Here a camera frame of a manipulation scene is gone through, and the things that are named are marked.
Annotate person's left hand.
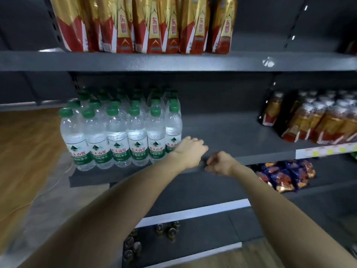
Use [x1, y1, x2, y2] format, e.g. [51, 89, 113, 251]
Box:
[173, 136, 209, 170]

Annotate person's right hand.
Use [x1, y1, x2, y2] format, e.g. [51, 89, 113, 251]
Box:
[204, 151, 242, 177]

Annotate dark grey metal shelf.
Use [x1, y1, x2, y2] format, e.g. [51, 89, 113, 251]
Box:
[0, 0, 357, 268]

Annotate row of shelved water bottles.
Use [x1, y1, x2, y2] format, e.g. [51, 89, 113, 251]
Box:
[58, 86, 183, 171]

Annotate person's right forearm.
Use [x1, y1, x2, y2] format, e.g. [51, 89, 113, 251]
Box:
[231, 163, 357, 268]

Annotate person's left forearm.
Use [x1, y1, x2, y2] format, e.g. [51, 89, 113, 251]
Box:
[16, 153, 190, 268]

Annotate pile of blue orange snack packets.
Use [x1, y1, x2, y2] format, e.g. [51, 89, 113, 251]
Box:
[252, 159, 316, 193]

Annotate group of small gold cans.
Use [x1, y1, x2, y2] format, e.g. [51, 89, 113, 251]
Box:
[122, 220, 181, 261]

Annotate group of red gold bottles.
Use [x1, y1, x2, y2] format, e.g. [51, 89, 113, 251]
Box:
[258, 90, 357, 145]

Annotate row of gold red drink bottles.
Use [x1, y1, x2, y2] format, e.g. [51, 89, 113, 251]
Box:
[49, 0, 238, 55]

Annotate dark grey partition panels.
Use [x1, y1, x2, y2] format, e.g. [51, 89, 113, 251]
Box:
[0, 0, 76, 105]

